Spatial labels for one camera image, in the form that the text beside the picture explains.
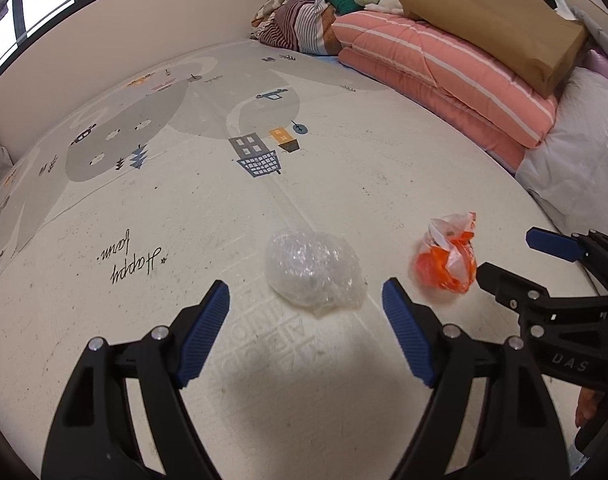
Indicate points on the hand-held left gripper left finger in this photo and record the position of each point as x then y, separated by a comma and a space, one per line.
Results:
204, 330

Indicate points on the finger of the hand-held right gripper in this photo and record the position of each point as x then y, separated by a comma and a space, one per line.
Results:
508, 282
551, 242

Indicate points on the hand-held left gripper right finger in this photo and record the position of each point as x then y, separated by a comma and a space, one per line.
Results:
408, 330

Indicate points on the orange plastic bag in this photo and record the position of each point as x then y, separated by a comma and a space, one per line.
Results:
446, 265

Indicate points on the clear plastic wrap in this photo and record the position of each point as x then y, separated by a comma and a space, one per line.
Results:
311, 270

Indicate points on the person's right hand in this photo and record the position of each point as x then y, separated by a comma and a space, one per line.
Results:
587, 407

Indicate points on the white quilt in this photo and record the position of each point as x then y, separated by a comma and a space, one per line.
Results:
578, 160

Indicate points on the printed play mat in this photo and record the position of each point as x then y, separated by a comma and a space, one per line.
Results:
184, 210

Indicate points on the lavender pillow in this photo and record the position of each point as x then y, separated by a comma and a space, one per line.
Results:
606, 67

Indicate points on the pink striped quilt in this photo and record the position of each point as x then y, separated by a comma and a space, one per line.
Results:
433, 65

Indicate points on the brown pillow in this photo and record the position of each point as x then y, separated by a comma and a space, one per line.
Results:
498, 25

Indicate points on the striped crumpled cloth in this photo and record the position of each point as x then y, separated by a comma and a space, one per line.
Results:
299, 22

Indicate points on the window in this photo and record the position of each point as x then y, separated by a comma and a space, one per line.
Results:
44, 5

